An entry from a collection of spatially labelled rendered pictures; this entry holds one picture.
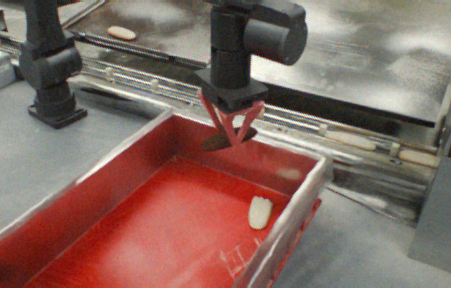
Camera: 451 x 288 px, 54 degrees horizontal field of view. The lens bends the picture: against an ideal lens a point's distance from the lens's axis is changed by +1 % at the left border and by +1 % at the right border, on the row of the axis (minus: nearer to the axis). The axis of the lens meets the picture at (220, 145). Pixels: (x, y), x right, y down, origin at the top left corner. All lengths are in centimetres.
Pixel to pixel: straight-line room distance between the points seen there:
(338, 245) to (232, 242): 17
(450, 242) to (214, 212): 36
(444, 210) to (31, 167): 72
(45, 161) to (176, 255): 37
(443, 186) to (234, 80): 31
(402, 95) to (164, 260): 61
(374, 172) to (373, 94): 24
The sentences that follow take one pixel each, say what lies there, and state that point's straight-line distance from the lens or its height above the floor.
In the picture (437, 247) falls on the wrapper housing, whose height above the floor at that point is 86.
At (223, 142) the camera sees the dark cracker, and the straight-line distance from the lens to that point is 66.
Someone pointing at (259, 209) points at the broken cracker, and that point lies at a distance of 75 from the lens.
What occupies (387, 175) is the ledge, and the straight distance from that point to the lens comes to 83.
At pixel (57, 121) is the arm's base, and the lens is 104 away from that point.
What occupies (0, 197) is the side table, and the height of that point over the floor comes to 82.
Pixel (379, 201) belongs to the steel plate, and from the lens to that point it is 83.
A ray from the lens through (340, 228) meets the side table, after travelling 76.
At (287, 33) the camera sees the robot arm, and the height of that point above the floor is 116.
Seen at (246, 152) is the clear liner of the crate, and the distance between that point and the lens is 78.
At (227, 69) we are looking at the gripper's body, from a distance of 60.
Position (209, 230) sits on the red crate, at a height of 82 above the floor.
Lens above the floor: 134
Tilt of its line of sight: 35 degrees down
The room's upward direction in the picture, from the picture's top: straight up
